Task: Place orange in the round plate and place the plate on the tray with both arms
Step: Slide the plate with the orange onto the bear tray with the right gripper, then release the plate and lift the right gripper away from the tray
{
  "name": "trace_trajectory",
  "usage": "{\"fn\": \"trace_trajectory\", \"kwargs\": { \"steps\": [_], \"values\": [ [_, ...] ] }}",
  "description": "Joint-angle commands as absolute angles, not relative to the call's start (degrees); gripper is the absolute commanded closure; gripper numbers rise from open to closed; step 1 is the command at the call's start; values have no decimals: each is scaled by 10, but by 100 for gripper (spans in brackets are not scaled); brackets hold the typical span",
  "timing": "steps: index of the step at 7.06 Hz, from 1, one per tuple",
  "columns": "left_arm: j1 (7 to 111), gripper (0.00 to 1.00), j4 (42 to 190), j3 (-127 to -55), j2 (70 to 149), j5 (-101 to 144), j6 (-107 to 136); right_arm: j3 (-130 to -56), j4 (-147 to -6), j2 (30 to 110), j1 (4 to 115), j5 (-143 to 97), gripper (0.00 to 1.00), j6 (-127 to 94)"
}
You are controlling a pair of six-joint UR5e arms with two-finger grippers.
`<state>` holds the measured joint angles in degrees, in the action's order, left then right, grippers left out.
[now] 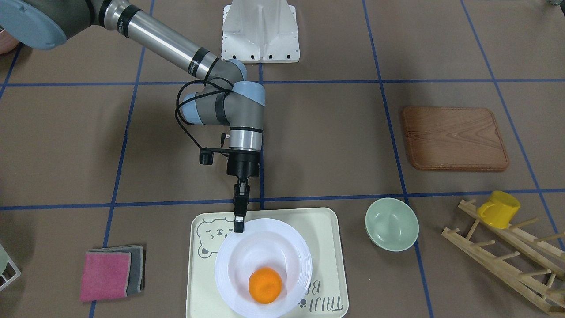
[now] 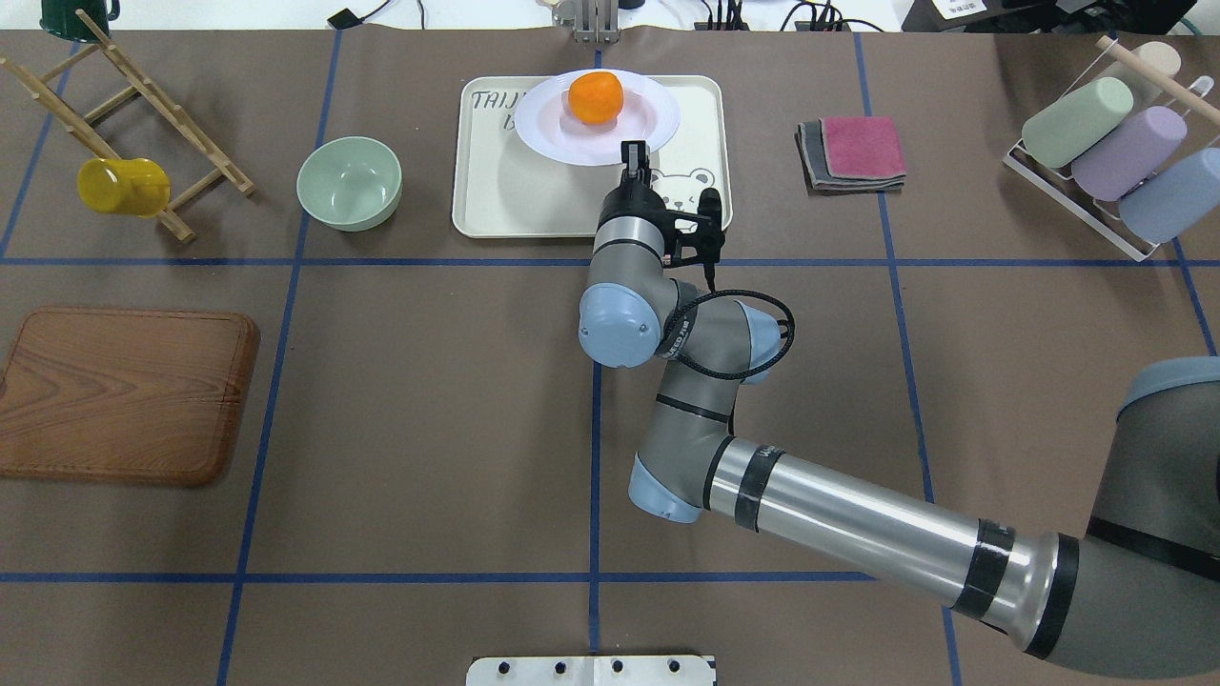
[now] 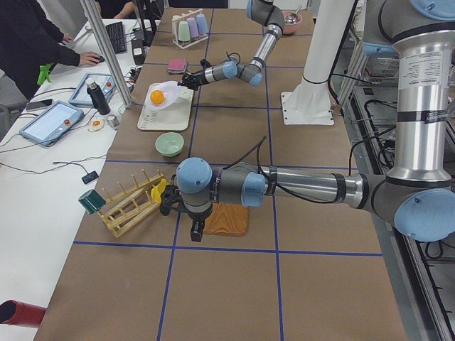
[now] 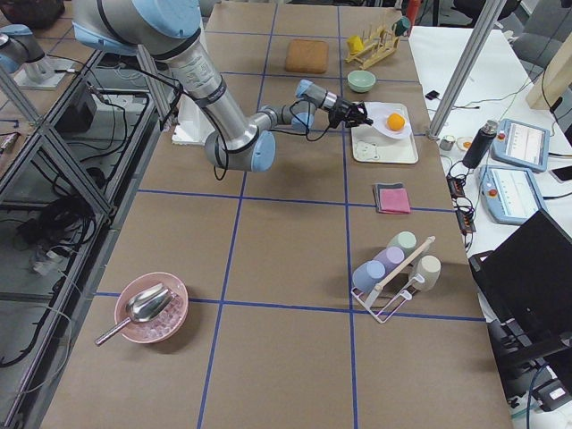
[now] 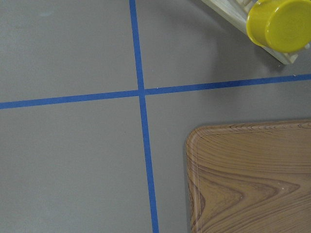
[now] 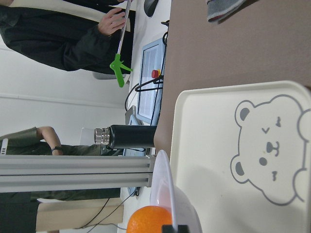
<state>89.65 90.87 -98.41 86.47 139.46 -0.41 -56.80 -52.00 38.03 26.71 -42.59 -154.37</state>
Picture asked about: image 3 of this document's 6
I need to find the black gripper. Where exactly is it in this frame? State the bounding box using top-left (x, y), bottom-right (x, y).
top-left (188, 209), bottom-right (213, 242)
top-left (177, 70), bottom-right (207, 89)

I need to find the white round plate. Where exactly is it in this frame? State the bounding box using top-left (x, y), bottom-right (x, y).
top-left (144, 81), bottom-right (183, 110)

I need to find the orange fruit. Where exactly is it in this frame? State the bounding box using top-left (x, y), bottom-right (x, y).
top-left (149, 90), bottom-right (165, 106)

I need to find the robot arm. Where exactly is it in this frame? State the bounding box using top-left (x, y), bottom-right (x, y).
top-left (176, 1), bottom-right (454, 242)
top-left (178, 0), bottom-right (284, 90)

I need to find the cream bear tray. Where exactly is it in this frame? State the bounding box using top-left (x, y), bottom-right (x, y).
top-left (137, 87), bottom-right (193, 131)

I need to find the grey folded cloth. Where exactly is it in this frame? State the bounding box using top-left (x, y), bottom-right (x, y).
top-left (167, 68), bottom-right (186, 75)

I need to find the pink folded cloth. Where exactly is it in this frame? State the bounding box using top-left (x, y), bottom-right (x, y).
top-left (168, 58), bottom-right (188, 69)

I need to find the brown wooden cutting board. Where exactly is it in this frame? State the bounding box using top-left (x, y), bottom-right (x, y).
top-left (203, 203), bottom-right (250, 237)

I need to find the green cup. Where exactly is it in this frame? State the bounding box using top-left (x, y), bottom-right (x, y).
top-left (178, 21), bottom-right (191, 44)

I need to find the yellow mug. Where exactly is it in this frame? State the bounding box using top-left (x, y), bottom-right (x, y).
top-left (151, 178), bottom-right (168, 203)

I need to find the purple cup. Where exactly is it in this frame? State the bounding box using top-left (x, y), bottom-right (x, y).
top-left (186, 17), bottom-right (199, 38)

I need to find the green bowl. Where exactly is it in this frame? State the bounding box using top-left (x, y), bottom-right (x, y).
top-left (155, 132), bottom-right (184, 157)

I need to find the blue cup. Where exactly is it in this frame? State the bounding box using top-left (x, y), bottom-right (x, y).
top-left (196, 13), bottom-right (208, 35)

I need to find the small metal cup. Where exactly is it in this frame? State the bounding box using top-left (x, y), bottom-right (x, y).
top-left (106, 114), bottom-right (119, 129)

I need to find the wooden drying rack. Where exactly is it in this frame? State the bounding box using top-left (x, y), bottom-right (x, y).
top-left (97, 170), bottom-right (165, 238)

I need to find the black keyboard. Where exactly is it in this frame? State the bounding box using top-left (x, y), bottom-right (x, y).
top-left (105, 22), bottom-right (127, 54)

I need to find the black bottle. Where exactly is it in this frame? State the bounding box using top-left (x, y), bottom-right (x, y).
top-left (85, 77), bottom-right (111, 115)

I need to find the dark green mug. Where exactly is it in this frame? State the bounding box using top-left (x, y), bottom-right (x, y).
top-left (78, 189), bottom-right (106, 215)

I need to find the pink bowl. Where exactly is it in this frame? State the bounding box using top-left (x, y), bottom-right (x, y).
top-left (282, 11), bottom-right (303, 35)

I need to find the metal spoon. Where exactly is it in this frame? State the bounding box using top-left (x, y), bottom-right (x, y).
top-left (284, 5), bottom-right (302, 24)

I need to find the blue teach pendant tablet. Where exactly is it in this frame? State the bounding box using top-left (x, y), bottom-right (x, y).
top-left (19, 101), bottom-right (85, 146)

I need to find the black smartphone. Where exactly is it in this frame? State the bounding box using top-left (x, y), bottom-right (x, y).
top-left (26, 99), bottom-right (53, 112)

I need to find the person in black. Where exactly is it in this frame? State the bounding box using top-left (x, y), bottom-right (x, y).
top-left (1, 0), bottom-right (100, 99)

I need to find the red cylinder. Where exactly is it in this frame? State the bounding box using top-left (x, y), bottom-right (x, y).
top-left (1, 300), bottom-right (46, 328)

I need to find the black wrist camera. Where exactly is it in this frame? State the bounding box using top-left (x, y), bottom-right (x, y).
top-left (159, 174), bottom-right (186, 216)
top-left (200, 58), bottom-right (212, 69)

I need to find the white wire cup rack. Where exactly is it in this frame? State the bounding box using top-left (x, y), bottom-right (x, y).
top-left (171, 9), bottom-right (209, 49)

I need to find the aluminium frame post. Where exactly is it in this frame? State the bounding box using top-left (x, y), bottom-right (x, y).
top-left (80, 0), bottom-right (133, 109)

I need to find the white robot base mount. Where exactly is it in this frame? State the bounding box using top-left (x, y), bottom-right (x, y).
top-left (282, 0), bottom-right (357, 125)

